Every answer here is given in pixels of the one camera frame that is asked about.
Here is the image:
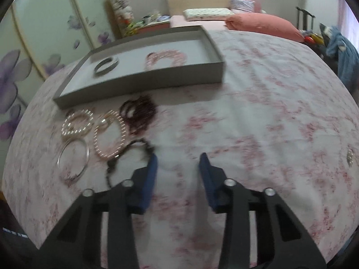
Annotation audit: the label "small purple patterned pillow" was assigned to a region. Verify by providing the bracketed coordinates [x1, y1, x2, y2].
[228, 0, 256, 11]

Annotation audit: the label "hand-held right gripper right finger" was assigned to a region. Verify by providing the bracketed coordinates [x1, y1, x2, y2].
[199, 153, 327, 269]

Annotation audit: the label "grey jewelry tray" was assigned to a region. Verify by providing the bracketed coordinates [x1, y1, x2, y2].
[53, 25, 226, 110]

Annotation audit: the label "pink bead bracelet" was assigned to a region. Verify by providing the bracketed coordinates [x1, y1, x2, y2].
[144, 50, 188, 72]

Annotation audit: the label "hanging stack of plush toys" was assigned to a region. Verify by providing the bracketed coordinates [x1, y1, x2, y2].
[112, 0, 134, 37]

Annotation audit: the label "pink and beige nightstand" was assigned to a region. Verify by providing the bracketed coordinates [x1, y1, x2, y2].
[122, 20, 171, 35]

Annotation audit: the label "floral sliding door wardrobe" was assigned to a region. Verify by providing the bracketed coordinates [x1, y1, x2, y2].
[0, 0, 115, 146]

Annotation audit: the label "colourful toys on chair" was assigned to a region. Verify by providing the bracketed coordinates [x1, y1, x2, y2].
[301, 31, 323, 45]

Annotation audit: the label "dark red bead necklace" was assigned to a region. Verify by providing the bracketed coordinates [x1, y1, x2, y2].
[119, 95, 158, 135]

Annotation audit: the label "white pearl bracelet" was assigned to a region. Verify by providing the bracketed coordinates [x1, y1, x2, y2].
[62, 110, 94, 141]

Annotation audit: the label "pink bed sheet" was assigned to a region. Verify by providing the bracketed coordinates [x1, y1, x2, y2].
[170, 14, 233, 30]

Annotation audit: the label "white floral pillow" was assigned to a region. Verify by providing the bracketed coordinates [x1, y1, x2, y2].
[183, 8, 234, 21]

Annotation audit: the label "black bead bracelet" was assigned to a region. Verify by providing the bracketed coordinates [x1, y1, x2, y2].
[106, 139, 155, 188]

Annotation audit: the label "silver cuff bangle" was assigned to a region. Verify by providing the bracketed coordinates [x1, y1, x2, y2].
[94, 57, 119, 77]

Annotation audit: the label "blue plush garment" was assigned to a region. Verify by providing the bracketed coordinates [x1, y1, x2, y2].
[325, 25, 359, 90]

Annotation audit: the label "dark wooden chair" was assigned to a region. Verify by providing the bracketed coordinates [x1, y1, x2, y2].
[297, 6, 315, 31]

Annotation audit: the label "thin silver bangle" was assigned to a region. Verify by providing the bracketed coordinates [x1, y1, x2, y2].
[57, 139, 90, 184]

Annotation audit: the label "pink curtain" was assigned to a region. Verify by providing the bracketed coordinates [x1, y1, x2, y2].
[337, 0, 359, 51]

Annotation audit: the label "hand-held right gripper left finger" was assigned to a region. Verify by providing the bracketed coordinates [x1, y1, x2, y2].
[34, 154, 158, 269]

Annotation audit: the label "pearl necklace with large pearl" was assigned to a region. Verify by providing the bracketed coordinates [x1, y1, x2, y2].
[93, 110, 127, 160]

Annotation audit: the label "folded pink quilt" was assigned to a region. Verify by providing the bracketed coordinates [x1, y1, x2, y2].
[226, 13, 305, 42]

